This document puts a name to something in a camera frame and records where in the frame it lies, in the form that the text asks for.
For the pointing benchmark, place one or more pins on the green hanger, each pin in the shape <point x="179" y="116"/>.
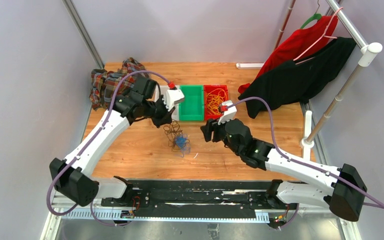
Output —
<point x="315" y="17"/>

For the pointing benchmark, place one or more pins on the red plastic bin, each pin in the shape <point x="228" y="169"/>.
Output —
<point x="213" y="96"/>

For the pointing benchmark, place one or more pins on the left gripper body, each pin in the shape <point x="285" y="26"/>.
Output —
<point x="155" y="109"/>

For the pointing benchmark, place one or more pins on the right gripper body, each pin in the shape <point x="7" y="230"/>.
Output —
<point x="231" y="146"/>

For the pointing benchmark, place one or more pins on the green plastic bin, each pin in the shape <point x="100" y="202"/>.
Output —
<point x="192" y="108"/>

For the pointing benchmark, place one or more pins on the white plastic bin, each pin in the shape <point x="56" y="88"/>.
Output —
<point x="160" y="91"/>

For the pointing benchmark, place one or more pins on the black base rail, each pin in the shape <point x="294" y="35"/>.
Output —
<point x="201" y="199"/>

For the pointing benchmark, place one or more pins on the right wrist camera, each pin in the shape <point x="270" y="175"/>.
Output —
<point x="228" y="111"/>

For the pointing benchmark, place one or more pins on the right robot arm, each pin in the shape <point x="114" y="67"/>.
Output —
<point x="340" y="189"/>

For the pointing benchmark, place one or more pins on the metal clothes rack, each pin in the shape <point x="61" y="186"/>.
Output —
<point x="339" y="114"/>

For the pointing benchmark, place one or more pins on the black shirt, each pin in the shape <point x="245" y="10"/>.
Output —
<point x="297" y="81"/>

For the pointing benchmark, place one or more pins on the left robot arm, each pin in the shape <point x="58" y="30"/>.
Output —
<point x="71" y="176"/>

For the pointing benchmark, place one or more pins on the metal corner post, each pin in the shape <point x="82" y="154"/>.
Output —
<point x="77" y="20"/>

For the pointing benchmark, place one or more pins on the red shirt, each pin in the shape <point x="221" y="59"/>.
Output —
<point x="303" y="43"/>

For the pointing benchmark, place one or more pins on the plaid flannel shirt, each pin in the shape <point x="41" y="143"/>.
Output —
<point x="104" y="82"/>

